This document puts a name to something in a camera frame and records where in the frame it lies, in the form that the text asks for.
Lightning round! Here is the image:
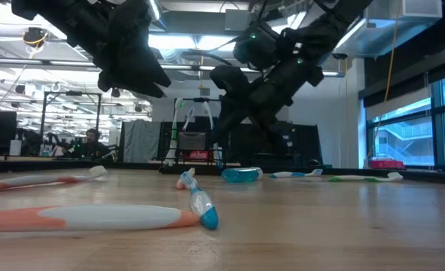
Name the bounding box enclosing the teal mouthwash bottle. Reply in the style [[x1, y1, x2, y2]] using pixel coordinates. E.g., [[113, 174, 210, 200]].
[[221, 167, 264, 184]]

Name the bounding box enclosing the person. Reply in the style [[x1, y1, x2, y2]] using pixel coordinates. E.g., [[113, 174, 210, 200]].
[[73, 127, 110, 159]]

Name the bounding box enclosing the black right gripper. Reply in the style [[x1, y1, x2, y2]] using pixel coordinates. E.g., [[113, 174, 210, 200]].
[[209, 52, 325, 148]]

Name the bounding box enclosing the black window frame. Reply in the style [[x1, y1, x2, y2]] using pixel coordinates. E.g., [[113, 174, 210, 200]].
[[364, 73, 445, 172]]

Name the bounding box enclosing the black wire toothbrush caddy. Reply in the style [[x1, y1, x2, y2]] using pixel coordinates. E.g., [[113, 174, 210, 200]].
[[157, 120, 230, 175]]

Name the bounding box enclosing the black gantry frame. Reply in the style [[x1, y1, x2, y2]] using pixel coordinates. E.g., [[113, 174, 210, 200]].
[[173, 97, 230, 123], [40, 90, 103, 159]]

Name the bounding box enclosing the black desk partition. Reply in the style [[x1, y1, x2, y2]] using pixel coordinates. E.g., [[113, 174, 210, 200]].
[[295, 123, 324, 167]]

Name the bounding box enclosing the red bowl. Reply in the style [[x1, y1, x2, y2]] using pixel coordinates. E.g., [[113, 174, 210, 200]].
[[185, 150, 211, 161]]

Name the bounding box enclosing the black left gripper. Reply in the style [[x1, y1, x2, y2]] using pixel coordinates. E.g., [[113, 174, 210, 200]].
[[66, 0, 172, 99]]

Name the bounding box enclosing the black yellow cable reel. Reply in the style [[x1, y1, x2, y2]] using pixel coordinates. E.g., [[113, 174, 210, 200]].
[[21, 26, 50, 49]]

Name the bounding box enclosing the grey cloth cover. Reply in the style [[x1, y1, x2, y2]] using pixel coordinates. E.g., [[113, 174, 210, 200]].
[[119, 119, 162, 163]]

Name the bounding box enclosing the grey ceiling unit box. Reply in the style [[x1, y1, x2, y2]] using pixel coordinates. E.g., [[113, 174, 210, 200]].
[[224, 8, 253, 34]]

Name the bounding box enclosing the black aluminium table frame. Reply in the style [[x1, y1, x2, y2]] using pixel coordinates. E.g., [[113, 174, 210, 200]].
[[0, 157, 445, 186]]

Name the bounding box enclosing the green white toothbrush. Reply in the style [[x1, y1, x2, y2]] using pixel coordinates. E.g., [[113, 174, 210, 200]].
[[163, 97, 184, 167], [327, 172, 404, 183]]

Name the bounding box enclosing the white ceiling unit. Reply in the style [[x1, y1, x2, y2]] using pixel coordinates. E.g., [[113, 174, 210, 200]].
[[401, 0, 443, 20]]

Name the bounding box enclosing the grey window roller blind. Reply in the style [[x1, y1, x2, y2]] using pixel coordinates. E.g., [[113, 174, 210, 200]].
[[364, 87, 433, 122]]

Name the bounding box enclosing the red tray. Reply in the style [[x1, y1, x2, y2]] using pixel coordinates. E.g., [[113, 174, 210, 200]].
[[368, 158, 407, 171]]

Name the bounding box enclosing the yellow hanging cord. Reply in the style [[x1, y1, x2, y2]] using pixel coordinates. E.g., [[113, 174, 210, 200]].
[[384, 14, 400, 105]]

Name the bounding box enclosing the silver round ventilation duct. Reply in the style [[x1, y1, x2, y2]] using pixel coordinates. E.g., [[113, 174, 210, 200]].
[[148, 0, 163, 23]]

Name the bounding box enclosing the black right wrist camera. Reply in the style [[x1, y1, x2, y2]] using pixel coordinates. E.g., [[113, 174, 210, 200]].
[[232, 21, 280, 72]]

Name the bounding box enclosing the long ceiling light bar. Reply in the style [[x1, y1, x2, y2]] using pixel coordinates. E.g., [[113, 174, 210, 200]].
[[0, 56, 344, 78]]

